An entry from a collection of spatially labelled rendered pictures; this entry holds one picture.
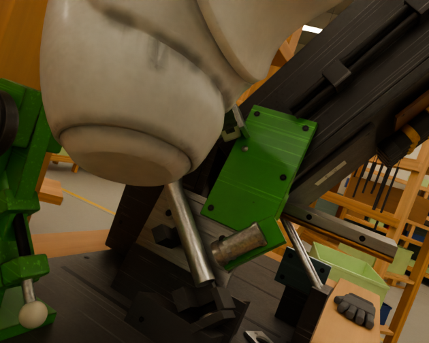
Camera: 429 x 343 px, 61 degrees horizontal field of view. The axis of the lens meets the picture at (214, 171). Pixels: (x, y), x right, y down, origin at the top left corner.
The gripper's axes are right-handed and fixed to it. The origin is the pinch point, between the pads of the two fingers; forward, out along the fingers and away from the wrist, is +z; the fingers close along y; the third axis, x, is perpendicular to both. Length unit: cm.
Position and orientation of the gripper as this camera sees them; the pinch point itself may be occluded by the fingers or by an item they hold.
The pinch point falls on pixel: (225, 118)
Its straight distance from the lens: 58.7
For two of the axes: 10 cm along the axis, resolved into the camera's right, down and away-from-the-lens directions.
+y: -2.6, -8.5, 4.6
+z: 2.2, 4.1, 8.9
